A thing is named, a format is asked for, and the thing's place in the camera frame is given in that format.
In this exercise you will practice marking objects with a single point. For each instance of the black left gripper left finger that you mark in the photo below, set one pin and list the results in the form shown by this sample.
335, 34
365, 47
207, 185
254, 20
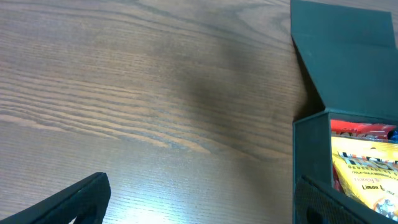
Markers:
84, 202

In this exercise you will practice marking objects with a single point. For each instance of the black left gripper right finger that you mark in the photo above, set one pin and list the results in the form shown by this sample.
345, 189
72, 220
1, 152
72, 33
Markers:
317, 202

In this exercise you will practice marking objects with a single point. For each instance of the yellow snack bag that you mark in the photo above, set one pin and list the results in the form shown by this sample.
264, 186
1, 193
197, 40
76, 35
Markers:
367, 172

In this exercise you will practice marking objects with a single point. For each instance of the red Hacks candy bag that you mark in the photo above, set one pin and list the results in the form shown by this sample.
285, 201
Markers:
357, 129

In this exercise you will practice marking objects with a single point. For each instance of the blue Oreo cookie pack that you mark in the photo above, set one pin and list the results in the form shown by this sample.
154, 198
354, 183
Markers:
393, 135

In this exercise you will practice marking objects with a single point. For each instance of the dark green box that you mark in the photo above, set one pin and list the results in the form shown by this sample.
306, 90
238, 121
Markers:
350, 56

